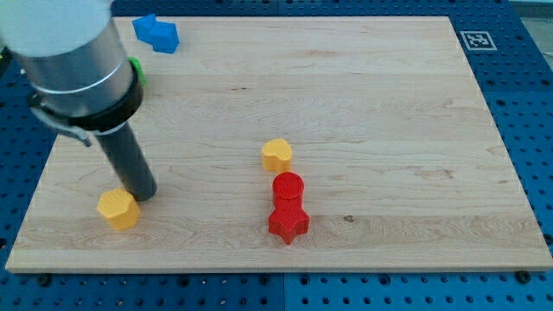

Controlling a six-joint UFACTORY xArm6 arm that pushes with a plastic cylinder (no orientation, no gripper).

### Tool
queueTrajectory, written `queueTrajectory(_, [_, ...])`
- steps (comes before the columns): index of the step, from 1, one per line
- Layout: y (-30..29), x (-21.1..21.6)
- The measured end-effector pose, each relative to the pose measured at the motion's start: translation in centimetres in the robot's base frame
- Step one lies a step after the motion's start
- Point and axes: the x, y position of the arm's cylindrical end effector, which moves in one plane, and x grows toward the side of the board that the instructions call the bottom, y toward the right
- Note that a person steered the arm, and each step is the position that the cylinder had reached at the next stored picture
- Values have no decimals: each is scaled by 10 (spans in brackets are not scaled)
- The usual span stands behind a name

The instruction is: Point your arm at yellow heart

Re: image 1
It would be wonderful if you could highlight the yellow heart block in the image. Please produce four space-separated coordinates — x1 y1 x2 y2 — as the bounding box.
261 138 293 173

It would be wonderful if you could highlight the red cylinder block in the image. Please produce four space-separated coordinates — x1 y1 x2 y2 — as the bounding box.
272 172 304 208

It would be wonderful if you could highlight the red star block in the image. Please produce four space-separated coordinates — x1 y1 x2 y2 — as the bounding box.
268 200 310 245

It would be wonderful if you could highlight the light wooden board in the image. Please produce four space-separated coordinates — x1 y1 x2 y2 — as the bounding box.
6 17 552 274

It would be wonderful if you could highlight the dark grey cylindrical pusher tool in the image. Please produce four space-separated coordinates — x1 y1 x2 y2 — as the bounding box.
95 123 157 201

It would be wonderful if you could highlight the blue cube block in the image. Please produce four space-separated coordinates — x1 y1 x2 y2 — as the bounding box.
148 22 180 54

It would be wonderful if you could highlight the yellow hexagon block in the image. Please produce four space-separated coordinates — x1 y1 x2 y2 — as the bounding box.
97 187 140 231

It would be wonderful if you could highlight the green block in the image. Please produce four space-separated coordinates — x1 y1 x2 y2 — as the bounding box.
129 56 147 86

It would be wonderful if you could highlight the blue arrow-shaped block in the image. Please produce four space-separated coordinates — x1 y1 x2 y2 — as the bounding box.
131 14 156 44

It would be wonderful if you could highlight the white fiducial marker tag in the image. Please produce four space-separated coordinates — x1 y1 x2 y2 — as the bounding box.
460 30 497 51

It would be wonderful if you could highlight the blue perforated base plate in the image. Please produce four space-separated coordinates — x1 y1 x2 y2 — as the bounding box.
1 0 552 310

